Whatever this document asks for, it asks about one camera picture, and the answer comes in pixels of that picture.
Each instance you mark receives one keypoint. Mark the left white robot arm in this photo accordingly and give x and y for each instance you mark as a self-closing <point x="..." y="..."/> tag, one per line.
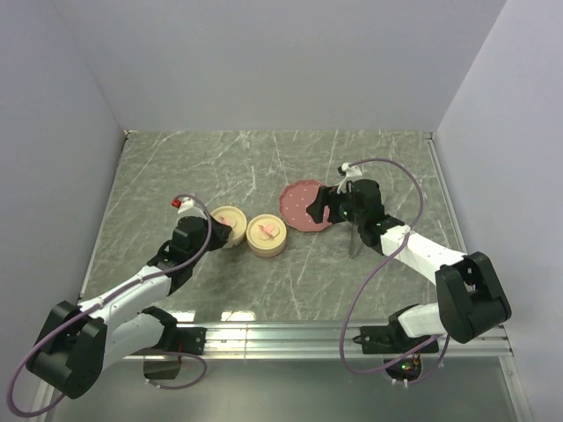
<point x="78" y="342"/>

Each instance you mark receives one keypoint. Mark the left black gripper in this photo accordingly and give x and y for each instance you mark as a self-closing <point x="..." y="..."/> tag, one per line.
<point x="221" y="233"/>

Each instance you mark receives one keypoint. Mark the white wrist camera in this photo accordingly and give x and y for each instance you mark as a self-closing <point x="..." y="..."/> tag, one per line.
<point x="349" y="173"/>
<point x="187" y="207"/>

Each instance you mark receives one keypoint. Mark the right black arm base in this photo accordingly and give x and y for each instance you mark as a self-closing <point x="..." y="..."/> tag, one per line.
<point x="390" y="339"/>

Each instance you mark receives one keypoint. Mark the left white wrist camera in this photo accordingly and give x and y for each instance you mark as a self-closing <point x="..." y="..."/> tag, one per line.
<point x="187" y="207"/>

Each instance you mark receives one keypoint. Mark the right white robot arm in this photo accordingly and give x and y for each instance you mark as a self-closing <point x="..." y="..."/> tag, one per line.
<point x="470" y="297"/>

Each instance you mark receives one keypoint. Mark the pink lunch box tier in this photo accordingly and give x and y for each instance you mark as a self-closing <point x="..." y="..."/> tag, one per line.
<point x="266" y="250"/>

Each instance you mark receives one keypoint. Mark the cream lid with pink handle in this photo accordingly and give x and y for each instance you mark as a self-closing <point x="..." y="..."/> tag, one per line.
<point x="266" y="229"/>

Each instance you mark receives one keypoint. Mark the aluminium mounting rail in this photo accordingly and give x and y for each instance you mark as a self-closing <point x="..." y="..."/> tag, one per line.
<point x="316" y="340"/>

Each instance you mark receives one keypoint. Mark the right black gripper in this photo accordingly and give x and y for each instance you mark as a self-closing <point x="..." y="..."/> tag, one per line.
<point x="328" y="196"/>

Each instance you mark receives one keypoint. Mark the steel lunch box bowl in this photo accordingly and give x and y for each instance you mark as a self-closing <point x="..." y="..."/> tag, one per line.
<point x="234" y="241"/>

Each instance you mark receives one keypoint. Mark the pink scalloped plate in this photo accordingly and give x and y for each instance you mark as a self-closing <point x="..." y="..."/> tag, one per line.
<point x="294" y="200"/>

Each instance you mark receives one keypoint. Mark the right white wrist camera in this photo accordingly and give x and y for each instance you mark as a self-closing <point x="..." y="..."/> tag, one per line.
<point x="349" y="173"/>

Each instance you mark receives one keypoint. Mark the metal tongs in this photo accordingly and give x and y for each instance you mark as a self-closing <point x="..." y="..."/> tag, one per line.
<point x="356" y="243"/>

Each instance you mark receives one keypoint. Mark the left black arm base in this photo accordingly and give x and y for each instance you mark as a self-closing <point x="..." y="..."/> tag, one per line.
<point x="164" y="361"/>

